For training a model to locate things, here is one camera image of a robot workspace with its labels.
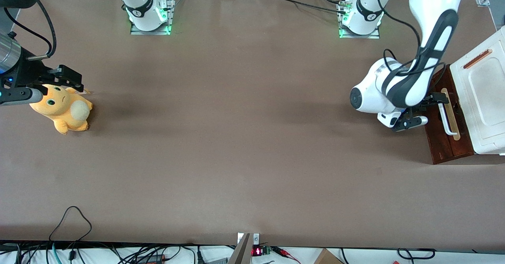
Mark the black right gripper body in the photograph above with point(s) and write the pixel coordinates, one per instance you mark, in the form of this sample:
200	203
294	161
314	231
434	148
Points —
27	71

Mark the dark red wooden drawer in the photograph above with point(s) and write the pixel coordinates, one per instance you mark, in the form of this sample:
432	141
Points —
444	145

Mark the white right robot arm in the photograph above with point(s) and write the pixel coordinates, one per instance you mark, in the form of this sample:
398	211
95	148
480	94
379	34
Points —
142	3

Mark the orange plush toy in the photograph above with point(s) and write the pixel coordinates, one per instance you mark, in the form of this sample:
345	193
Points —
65	110

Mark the white plastic cabinet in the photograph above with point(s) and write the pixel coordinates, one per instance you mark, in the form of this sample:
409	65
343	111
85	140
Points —
485	98

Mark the brown cardboard box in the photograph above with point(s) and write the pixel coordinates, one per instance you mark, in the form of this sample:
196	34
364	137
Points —
327	258

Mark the small red display module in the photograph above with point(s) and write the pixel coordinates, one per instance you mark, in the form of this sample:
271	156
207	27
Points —
258	251

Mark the black power adapter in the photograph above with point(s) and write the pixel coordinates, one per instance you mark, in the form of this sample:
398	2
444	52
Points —
152	259

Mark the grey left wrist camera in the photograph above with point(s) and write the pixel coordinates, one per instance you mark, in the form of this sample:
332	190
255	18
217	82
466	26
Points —
414	124

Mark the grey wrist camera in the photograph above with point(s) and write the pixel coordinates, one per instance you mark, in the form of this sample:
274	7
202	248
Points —
414	124
21	96

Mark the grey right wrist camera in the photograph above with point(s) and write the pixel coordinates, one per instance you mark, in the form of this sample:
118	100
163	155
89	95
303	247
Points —
21	96

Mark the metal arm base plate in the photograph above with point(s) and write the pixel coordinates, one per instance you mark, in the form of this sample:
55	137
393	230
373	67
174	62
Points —
136	31
373	36

